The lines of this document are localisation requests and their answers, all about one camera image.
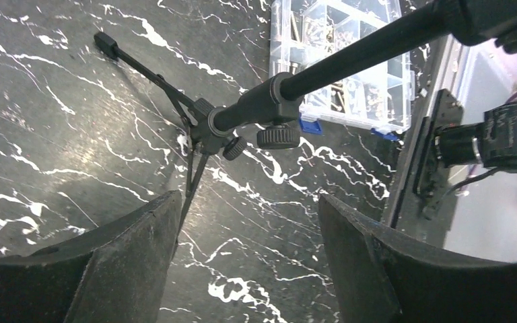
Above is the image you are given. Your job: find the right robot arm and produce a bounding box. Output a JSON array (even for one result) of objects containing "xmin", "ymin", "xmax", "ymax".
[{"xmin": 432, "ymin": 92, "xmax": 517, "ymax": 200}]

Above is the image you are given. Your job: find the black front mounting bar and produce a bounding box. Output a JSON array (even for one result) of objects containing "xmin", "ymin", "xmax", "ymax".
[{"xmin": 381, "ymin": 35, "xmax": 469, "ymax": 248}]

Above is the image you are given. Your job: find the clear plastic screw box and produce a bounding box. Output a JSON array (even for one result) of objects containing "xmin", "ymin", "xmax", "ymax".
[{"xmin": 269, "ymin": 1, "xmax": 415, "ymax": 141}]

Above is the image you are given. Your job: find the tripod stand with clip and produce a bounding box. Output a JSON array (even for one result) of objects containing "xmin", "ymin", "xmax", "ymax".
[{"xmin": 93, "ymin": 0, "xmax": 517, "ymax": 233}]

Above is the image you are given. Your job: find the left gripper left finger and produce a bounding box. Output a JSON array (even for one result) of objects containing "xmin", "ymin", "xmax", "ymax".
[{"xmin": 0, "ymin": 190, "xmax": 182, "ymax": 322}]

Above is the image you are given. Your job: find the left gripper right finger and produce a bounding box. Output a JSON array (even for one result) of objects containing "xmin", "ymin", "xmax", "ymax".
[{"xmin": 318, "ymin": 194, "xmax": 517, "ymax": 322}]

